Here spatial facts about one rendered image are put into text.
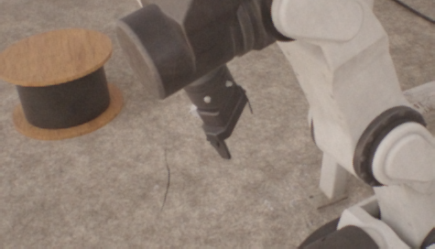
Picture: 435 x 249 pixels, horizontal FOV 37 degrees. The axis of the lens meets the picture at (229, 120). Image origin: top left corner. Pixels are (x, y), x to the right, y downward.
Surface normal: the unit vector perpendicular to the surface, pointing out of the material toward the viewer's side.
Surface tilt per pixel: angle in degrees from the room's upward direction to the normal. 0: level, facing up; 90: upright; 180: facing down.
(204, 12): 90
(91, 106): 90
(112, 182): 0
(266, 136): 0
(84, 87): 90
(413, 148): 90
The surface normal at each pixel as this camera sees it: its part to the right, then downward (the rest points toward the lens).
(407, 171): 0.50, 0.43
